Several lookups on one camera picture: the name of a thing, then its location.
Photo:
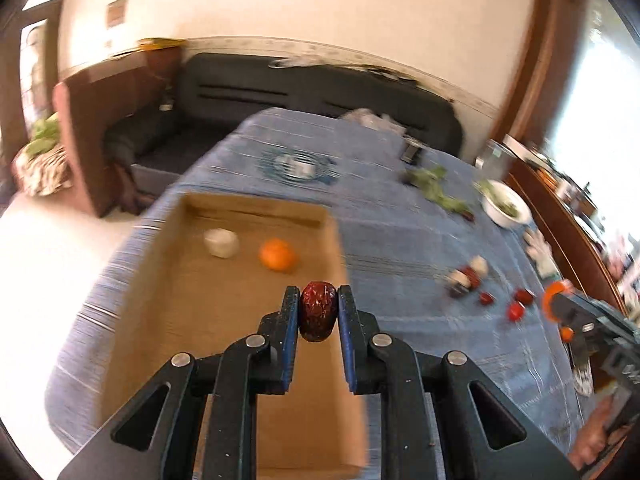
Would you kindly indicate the small black device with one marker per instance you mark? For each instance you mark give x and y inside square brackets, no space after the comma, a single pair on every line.
[412,152]

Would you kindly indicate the clear glass jar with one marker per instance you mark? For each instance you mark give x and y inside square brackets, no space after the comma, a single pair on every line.
[492,152]

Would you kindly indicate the blue plaid cloth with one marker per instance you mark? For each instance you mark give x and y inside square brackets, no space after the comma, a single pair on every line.
[415,240]

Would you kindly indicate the black sofa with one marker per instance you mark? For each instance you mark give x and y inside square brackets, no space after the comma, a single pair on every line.
[310,90]

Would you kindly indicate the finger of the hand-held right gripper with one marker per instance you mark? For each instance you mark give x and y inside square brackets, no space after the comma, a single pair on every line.
[575,310]

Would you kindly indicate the red cherry tomato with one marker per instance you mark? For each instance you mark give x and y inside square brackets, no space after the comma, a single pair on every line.
[515,312]

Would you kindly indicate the loose leafy greens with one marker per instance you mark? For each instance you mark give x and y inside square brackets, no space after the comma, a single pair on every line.
[435,187]

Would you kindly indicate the pile of leafy greens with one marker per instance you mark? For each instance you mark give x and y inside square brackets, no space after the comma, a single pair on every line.
[42,135]

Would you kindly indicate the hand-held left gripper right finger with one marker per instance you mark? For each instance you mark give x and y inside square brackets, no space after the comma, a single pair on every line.
[347,340]

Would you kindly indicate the orange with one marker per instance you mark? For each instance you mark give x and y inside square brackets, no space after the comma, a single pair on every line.
[276,255]

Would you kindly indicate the wooden headboard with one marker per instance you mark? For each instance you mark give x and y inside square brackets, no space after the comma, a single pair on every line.
[550,200]

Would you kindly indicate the patterned cloth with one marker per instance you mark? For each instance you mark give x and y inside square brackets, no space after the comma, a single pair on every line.
[42,172]

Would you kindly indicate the leafy greens in bowl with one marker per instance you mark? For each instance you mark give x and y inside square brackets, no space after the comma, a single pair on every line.
[500,196]

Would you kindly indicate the small orange citrus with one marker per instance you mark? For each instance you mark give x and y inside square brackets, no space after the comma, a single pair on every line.
[566,334]
[554,299]

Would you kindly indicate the white bowl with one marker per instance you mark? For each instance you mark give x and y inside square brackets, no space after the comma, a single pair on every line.
[506,210]

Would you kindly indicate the brown cardboard box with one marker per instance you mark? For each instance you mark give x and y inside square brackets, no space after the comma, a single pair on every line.
[175,285]

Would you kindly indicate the white garlic bulb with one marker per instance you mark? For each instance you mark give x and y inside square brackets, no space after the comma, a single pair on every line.
[221,243]

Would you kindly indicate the white work glove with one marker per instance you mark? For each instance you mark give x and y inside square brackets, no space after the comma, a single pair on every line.
[542,255]

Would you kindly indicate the yellow green cloth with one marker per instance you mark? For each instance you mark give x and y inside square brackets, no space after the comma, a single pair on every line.
[160,43]

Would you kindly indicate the wall switch plate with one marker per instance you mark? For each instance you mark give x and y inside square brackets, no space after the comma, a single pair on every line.
[116,12]

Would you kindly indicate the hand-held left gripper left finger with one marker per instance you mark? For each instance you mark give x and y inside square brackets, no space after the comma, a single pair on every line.
[289,340]

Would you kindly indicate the person's right hand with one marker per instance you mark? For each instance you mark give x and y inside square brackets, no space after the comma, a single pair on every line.
[592,435]

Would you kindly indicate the dark red jujube date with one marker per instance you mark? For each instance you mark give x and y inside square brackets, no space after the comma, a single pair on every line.
[523,296]
[468,216]
[316,312]
[486,298]

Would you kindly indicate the pale sugarcane chunk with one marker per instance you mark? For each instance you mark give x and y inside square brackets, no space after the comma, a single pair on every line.
[456,276]
[478,265]

